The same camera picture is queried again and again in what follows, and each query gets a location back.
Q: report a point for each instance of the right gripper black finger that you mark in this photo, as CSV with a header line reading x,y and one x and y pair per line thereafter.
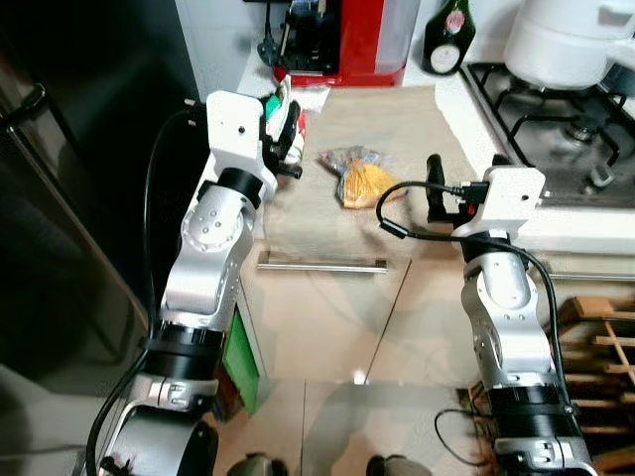
x,y
436,188

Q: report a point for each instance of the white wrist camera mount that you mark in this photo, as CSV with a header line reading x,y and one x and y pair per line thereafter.
x,y
238,134
506,203

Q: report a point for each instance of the dark right robot foot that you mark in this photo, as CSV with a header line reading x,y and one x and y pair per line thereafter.
x,y
397,466

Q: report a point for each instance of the beige counter mat cloth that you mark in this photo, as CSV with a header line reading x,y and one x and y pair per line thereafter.
x,y
397,119

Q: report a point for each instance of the white cooking pot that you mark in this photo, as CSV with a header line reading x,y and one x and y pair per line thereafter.
x,y
566,45

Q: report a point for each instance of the black fridge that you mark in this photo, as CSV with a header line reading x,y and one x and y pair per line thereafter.
x,y
79,198

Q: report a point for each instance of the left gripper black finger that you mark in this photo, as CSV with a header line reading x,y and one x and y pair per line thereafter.
x,y
287,124

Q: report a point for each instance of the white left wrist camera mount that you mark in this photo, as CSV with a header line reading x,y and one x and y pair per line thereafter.
x,y
238,134

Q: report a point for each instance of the steel gas hob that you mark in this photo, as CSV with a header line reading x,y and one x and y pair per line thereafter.
x,y
556,149

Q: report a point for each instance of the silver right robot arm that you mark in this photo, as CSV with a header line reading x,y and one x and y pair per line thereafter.
x,y
506,317

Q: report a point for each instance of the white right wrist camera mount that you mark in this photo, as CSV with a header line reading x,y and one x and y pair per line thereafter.
x,y
506,203

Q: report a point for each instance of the wooden slatted rack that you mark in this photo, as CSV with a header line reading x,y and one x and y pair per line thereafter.
x,y
595,307

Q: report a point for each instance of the clear bag yellow snacks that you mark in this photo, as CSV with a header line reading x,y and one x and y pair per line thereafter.
x,y
365,183

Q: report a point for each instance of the small white packet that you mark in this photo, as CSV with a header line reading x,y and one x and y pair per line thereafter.
x,y
316,97

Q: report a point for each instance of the red coffee machine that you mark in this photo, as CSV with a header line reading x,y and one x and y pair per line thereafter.
x,y
367,40

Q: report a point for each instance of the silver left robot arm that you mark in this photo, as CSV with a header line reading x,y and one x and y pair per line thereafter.
x,y
208,258

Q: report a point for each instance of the white kitchen cabinet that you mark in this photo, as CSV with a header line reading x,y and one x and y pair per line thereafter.
x,y
327,317

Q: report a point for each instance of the dark green wine bottle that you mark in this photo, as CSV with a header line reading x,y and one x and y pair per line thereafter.
x,y
448,45

